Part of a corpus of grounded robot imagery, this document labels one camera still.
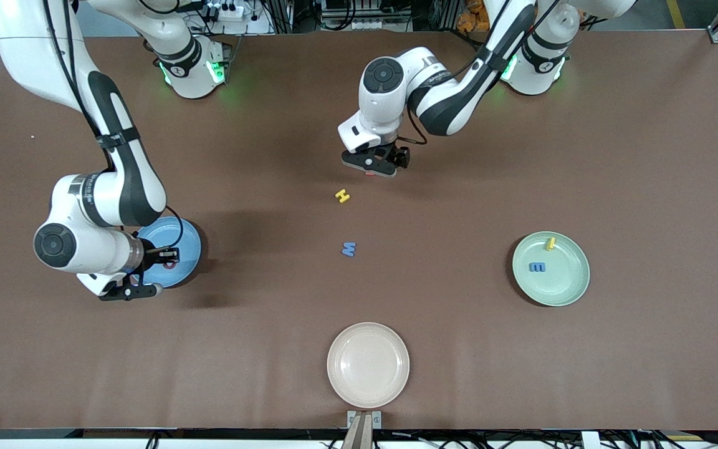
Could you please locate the blue plate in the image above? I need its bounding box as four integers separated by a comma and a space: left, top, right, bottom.
138, 216, 202, 289

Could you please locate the green plate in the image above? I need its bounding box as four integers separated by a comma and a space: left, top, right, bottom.
512, 231, 591, 307

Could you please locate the beige plate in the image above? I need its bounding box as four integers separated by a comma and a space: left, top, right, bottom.
327, 322, 411, 409

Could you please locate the bag of orange items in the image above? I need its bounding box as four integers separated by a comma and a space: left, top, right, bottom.
457, 0, 492, 33

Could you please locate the white power strip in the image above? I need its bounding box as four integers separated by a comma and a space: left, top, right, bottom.
205, 2, 246, 21

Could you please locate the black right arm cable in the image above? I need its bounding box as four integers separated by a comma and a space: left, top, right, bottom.
44, 0, 185, 250

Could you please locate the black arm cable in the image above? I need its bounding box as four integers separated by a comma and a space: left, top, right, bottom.
44, 0, 185, 250
396, 0, 559, 147

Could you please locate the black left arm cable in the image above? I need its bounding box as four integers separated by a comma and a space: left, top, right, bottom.
396, 0, 559, 147

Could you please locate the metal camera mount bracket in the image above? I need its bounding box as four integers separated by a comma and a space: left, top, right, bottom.
347, 410, 382, 449

